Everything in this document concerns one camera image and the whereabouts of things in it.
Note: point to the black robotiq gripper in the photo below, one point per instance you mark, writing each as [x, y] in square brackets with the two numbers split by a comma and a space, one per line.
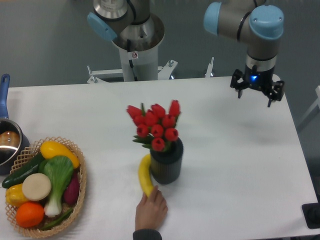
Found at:
[258, 75]

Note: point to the red tulip bouquet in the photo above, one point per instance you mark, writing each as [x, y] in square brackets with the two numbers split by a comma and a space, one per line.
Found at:
[155, 127]

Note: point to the dark grey ribbed vase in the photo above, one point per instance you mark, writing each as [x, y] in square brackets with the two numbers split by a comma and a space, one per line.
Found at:
[166, 166]

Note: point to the yellow banana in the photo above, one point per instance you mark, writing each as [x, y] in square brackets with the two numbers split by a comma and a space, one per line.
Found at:
[144, 175]

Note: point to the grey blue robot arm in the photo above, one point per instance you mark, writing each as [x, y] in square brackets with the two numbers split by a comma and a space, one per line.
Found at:
[251, 22]

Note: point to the dark grey sleeve forearm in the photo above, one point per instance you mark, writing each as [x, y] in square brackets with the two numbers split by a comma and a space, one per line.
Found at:
[146, 234]

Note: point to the bare human hand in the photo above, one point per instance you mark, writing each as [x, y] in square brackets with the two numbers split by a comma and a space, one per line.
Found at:
[151, 211]

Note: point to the white furniture leg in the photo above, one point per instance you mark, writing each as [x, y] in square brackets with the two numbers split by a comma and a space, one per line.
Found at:
[310, 113]

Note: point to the black device at table edge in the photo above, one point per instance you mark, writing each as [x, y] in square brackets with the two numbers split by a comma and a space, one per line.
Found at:
[311, 212]

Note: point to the green bok choy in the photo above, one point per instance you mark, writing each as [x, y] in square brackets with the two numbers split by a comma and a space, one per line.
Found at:
[59, 170]

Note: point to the purple sweet potato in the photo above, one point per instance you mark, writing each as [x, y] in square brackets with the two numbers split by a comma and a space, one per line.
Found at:
[71, 194]

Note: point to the yellow squash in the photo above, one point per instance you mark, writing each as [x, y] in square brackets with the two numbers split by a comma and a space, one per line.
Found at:
[50, 149]

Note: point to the woven wicker basket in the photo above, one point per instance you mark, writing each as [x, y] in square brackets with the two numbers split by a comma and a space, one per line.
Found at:
[26, 155]

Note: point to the green chili pepper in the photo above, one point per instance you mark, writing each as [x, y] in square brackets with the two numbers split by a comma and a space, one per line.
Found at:
[57, 221]

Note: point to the green cucumber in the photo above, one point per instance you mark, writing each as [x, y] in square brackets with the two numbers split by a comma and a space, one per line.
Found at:
[18, 177]

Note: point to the round beige bun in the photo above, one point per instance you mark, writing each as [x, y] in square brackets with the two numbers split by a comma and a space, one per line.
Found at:
[36, 187]

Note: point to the orange fruit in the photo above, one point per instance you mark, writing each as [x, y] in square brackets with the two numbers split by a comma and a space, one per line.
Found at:
[29, 214]

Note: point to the yellow bell pepper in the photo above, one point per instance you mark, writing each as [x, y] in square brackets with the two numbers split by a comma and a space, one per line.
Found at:
[15, 196]

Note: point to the white metal base frame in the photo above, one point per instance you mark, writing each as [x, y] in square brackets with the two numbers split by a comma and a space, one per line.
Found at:
[107, 73]

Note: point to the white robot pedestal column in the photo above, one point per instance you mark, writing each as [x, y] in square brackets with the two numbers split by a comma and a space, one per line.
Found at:
[138, 49]

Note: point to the blue handled saucepan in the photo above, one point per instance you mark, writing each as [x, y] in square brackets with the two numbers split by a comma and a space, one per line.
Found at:
[12, 138]

